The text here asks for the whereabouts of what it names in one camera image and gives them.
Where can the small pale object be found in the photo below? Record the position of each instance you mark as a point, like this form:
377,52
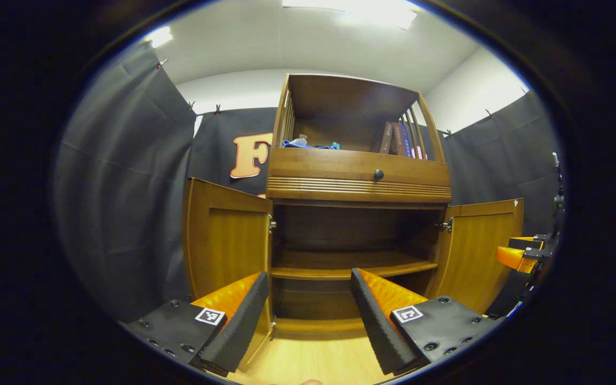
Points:
300,139

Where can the blue cloth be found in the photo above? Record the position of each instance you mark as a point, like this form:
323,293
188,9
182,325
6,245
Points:
308,145

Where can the wooden inner shelf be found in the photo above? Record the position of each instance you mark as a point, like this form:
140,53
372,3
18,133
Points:
340,264

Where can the black backdrop cloth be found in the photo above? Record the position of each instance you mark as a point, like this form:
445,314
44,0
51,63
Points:
121,187

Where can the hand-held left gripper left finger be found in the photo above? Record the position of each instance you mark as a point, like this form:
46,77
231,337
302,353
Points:
244,326

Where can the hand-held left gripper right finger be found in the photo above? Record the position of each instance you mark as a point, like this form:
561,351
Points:
375,326

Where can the black drawer knob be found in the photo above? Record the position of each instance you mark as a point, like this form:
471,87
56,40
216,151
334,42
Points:
378,174

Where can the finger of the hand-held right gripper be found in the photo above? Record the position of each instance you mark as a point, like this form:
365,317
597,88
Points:
524,241
514,258

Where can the pink book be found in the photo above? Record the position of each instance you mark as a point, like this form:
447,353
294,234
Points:
419,153

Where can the wooden cabinet door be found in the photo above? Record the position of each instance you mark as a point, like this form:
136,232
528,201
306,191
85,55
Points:
479,256
222,240

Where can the metal door hinge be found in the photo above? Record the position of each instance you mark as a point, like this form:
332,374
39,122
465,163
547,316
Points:
445,224
272,224

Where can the ceiling light panel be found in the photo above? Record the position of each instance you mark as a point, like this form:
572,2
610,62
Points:
160,37

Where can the blue book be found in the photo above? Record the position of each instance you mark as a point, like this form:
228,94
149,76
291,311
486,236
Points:
406,140

